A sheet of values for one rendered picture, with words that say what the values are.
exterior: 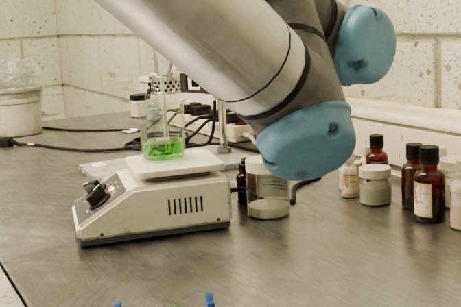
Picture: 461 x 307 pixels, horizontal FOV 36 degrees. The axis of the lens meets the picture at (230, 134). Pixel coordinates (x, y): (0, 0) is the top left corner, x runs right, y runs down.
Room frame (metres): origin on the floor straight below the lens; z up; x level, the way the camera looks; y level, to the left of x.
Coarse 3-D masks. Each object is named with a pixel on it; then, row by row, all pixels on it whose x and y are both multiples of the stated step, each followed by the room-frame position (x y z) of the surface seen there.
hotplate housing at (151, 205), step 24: (144, 192) 0.86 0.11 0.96; (168, 192) 0.87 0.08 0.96; (192, 192) 0.87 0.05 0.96; (216, 192) 0.88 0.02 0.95; (96, 216) 0.85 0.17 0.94; (120, 216) 0.85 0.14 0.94; (144, 216) 0.86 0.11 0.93; (168, 216) 0.86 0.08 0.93; (192, 216) 0.87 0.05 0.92; (216, 216) 0.88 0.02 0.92; (96, 240) 0.84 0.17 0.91; (120, 240) 0.85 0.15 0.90
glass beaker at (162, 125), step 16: (144, 112) 0.92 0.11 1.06; (160, 112) 0.91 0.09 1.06; (176, 112) 0.92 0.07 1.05; (144, 128) 0.92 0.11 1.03; (160, 128) 0.91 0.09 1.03; (176, 128) 0.92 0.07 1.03; (144, 144) 0.92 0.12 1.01; (160, 144) 0.91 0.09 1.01; (176, 144) 0.92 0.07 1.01; (144, 160) 0.93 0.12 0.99; (160, 160) 0.91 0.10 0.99; (176, 160) 0.92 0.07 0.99
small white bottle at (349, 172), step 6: (354, 156) 1.01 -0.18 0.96; (348, 162) 1.01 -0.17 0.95; (354, 162) 1.01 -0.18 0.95; (342, 168) 1.01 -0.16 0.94; (348, 168) 1.00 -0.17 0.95; (354, 168) 1.01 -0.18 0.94; (342, 174) 1.01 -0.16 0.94; (348, 174) 1.00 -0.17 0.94; (354, 174) 1.00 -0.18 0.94; (342, 180) 1.01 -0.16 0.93; (348, 180) 1.00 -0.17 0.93; (354, 180) 1.00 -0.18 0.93; (342, 186) 1.01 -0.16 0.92; (348, 186) 1.00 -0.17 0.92; (354, 186) 1.00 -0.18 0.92; (342, 192) 1.01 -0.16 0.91; (348, 192) 1.00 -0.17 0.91; (354, 192) 1.00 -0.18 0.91
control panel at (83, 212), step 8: (112, 176) 0.97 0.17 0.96; (120, 184) 0.90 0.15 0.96; (112, 192) 0.89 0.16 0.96; (120, 192) 0.87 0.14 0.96; (80, 200) 0.95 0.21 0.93; (112, 200) 0.86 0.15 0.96; (80, 208) 0.91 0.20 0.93; (88, 208) 0.88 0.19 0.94; (96, 208) 0.86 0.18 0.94; (80, 216) 0.87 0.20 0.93; (88, 216) 0.85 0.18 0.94
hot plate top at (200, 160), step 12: (132, 156) 0.97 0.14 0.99; (192, 156) 0.95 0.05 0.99; (204, 156) 0.94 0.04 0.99; (216, 156) 0.94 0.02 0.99; (132, 168) 0.89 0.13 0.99; (144, 168) 0.89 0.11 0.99; (156, 168) 0.88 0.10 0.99; (168, 168) 0.88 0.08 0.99; (180, 168) 0.88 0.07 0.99; (192, 168) 0.88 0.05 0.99; (204, 168) 0.88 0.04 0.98; (216, 168) 0.89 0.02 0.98
